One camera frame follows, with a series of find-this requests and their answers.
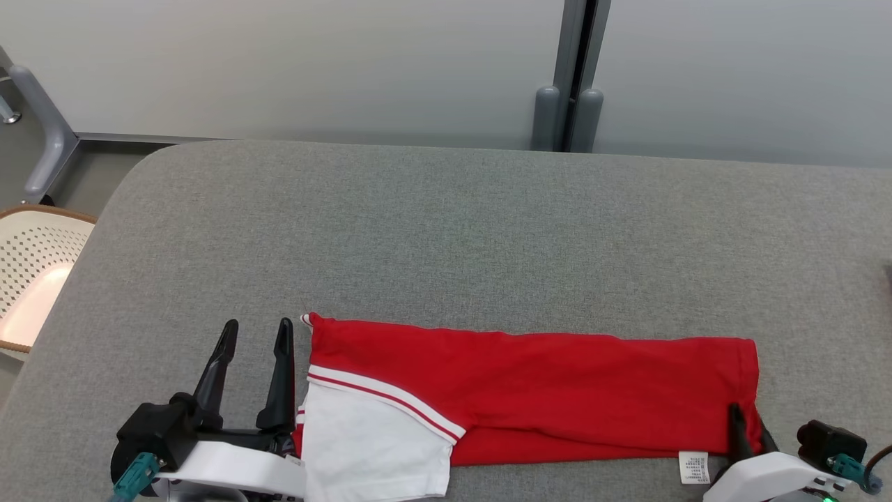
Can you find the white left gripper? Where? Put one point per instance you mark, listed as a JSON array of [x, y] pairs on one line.
[[237, 467]]

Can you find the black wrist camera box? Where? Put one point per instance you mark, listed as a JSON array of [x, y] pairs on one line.
[[829, 439], [157, 432]]

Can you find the cream laundry basket brown rim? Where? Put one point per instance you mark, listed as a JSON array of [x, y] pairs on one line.
[[35, 279]]

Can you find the teal left camera connector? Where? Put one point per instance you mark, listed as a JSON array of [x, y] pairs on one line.
[[136, 477]]

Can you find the red jersey with white sleeves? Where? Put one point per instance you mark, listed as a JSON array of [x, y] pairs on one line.
[[557, 390]]

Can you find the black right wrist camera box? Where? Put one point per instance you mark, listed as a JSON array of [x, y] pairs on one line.
[[829, 439]]

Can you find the teal camera connector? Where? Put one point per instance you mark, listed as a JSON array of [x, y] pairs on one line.
[[136, 477], [847, 466]]

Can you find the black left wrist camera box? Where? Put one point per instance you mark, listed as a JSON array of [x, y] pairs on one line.
[[157, 432]]

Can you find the small grey metal leg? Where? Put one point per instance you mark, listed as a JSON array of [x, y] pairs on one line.
[[8, 115]]

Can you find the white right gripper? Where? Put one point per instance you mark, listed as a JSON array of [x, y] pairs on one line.
[[759, 481]]

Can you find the teal right camera connector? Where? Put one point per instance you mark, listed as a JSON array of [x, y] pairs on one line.
[[847, 466]]

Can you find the grey rounded partition foot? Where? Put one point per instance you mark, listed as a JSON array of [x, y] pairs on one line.
[[546, 118], [587, 122]]

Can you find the white partition panel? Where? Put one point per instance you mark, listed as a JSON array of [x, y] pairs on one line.
[[279, 63], [732, 70]]

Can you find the grey bent partition leg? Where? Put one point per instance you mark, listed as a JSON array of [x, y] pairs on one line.
[[52, 150]]

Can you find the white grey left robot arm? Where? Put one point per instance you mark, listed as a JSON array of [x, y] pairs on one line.
[[202, 496]]

